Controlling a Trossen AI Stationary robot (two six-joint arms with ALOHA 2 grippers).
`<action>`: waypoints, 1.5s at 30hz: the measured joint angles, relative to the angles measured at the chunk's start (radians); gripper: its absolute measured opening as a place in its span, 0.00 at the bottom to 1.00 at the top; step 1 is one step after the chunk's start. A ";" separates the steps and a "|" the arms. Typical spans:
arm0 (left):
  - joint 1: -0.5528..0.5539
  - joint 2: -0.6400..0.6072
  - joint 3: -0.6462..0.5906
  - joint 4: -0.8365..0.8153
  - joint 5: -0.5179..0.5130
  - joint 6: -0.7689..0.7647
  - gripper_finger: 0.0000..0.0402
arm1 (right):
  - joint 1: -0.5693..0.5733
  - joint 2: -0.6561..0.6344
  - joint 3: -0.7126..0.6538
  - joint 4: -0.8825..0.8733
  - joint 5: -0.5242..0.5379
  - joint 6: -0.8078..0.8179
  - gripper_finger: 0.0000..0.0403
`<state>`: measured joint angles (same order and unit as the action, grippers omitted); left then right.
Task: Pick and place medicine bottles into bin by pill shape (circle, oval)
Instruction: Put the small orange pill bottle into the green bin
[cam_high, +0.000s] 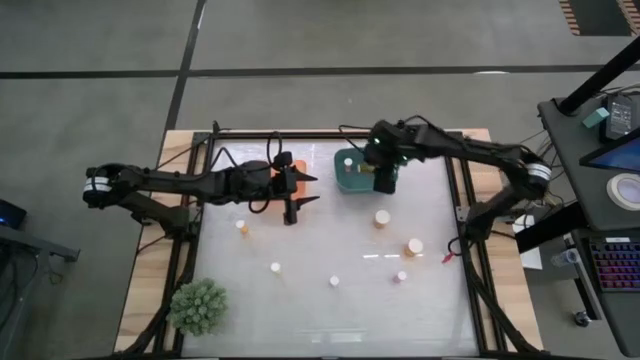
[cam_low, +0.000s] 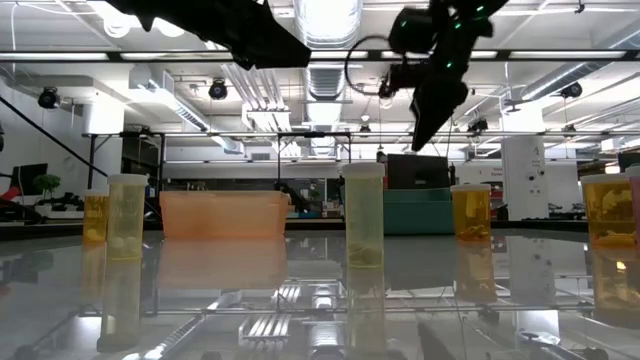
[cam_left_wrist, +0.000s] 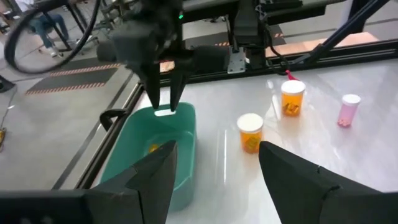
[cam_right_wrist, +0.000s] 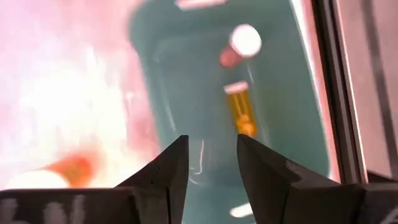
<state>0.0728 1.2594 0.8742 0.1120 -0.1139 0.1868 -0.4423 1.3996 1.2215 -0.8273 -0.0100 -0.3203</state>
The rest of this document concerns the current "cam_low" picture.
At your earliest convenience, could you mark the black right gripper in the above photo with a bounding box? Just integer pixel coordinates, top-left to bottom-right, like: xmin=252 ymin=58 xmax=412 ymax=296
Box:
xmin=379 ymin=49 xmax=474 ymax=152

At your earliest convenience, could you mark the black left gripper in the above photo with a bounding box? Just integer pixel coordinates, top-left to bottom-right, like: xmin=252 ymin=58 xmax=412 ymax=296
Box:
xmin=199 ymin=0 xmax=311 ymax=71

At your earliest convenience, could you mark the wide orange pill bottle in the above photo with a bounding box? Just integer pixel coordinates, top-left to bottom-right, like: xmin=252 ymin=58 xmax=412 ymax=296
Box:
xmin=449 ymin=183 xmax=493 ymax=241
xmin=579 ymin=173 xmax=637 ymax=247

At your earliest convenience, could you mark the small orange pill bottle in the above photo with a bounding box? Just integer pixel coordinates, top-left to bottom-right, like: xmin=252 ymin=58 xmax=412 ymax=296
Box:
xmin=82 ymin=188 xmax=110 ymax=246

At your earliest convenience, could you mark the teal plastic bin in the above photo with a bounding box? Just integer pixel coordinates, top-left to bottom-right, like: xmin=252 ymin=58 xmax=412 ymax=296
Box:
xmin=341 ymin=185 xmax=455 ymax=236

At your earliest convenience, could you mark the orange translucent plastic bin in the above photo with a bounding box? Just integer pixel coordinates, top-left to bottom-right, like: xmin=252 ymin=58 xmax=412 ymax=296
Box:
xmin=158 ymin=189 xmax=291 ymax=239

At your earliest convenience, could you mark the black background monitor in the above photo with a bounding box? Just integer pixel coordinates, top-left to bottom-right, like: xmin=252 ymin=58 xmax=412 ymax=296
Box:
xmin=387 ymin=153 xmax=451 ymax=190

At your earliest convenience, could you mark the black ceiling spotlight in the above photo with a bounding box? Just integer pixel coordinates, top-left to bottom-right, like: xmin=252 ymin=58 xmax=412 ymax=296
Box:
xmin=559 ymin=81 xmax=584 ymax=100
xmin=37 ymin=86 xmax=62 ymax=110
xmin=207 ymin=78 xmax=230 ymax=101

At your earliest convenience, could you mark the white room column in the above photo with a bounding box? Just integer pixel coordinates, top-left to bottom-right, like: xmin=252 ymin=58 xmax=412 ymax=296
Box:
xmin=501 ymin=134 xmax=547 ymax=222

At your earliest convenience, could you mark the black background table rack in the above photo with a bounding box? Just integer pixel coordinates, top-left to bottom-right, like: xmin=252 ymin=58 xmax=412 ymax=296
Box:
xmin=82 ymin=130 xmax=167 ymax=221

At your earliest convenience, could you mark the small green background tree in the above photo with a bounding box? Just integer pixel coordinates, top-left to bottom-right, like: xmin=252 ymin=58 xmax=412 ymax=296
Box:
xmin=33 ymin=173 xmax=62 ymax=200

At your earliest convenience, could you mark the dark angled background monitor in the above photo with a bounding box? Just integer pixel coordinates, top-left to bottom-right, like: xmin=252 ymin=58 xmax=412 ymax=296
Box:
xmin=10 ymin=162 xmax=50 ymax=197

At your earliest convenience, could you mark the red background object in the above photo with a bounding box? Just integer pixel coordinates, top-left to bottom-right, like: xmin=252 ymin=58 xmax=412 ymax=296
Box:
xmin=0 ymin=185 xmax=25 ymax=204

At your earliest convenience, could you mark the white glossy table sheet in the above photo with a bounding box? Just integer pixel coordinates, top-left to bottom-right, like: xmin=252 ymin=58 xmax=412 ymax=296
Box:
xmin=0 ymin=230 xmax=640 ymax=360

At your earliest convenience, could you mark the silver ceiling air duct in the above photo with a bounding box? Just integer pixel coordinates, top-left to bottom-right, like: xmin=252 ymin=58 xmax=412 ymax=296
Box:
xmin=292 ymin=0 xmax=364 ymax=101

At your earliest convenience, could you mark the black aluminium table frame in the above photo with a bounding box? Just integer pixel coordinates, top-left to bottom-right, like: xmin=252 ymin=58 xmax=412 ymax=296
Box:
xmin=0 ymin=218 xmax=640 ymax=242

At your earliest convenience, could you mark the thin black cable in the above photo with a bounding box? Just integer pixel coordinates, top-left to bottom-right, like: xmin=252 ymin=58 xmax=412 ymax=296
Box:
xmin=0 ymin=94 xmax=110 ymax=177

